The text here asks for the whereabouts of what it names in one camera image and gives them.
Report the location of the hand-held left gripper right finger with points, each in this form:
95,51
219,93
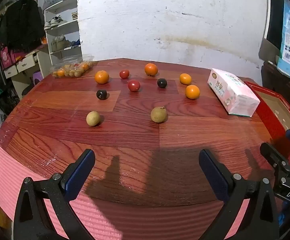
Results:
213,177

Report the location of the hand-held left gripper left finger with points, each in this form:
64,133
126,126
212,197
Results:
80,172

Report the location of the red cardboard box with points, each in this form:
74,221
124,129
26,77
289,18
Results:
280,107

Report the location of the smooth greenish-tan pear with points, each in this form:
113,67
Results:
93,118

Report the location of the dark plum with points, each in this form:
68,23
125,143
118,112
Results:
101,94
162,83

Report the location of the tan pear with stem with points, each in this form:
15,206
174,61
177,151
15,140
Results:
159,114

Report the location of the red tomato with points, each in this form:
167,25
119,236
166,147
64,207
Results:
134,85
124,73

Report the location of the large deep-orange orange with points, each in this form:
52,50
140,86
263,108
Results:
151,69

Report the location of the clear bag of small fruits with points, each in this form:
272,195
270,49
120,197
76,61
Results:
70,71

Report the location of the dark wooden cabinet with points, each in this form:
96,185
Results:
280,80

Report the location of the pink ribbed mat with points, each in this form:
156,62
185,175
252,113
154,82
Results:
5,170

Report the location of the white pink tissue pack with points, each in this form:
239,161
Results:
232,92

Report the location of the cardboard sheet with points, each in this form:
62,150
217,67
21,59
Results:
268,50

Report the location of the purple stool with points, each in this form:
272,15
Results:
37,76

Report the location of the white drawer cabinet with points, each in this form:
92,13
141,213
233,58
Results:
25,63

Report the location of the blue shoes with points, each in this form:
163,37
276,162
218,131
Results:
75,43

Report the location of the beige shoes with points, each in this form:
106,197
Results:
58,42

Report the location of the pink bag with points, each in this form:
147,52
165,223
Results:
6,57

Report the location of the white shelf unit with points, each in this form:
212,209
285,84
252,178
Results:
62,25

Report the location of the white sneakers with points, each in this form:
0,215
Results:
55,21

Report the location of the black jacket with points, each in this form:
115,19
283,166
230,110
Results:
20,25

